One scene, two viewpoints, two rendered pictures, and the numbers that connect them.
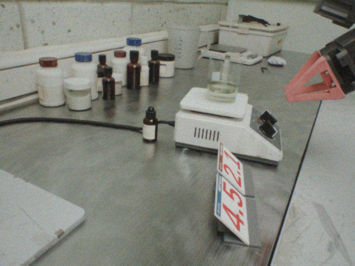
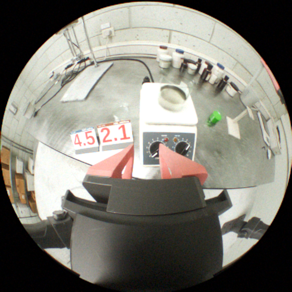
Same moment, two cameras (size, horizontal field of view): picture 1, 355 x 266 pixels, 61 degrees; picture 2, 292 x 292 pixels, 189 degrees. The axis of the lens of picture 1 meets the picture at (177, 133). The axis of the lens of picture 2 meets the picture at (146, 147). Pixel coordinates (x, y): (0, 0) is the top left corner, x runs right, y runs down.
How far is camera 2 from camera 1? 0.51 m
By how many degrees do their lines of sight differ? 62
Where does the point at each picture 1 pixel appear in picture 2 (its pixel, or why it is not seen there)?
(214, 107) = (147, 99)
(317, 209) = not seen: hidden behind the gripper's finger
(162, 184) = (104, 109)
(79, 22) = (201, 46)
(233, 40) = (270, 128)
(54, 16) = (187, 38)
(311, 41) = (278, 168)
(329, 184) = not seen: hidden behind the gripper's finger
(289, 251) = (76, 165)
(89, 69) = (176, 55)
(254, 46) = (271, 140)
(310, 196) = not seen: hidden behind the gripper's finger
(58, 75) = (162, 51)
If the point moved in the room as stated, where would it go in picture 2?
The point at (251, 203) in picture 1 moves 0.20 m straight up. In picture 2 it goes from (95, 149) to (40, 114)
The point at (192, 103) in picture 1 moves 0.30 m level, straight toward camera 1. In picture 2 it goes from (147, 88) to (52, 120)
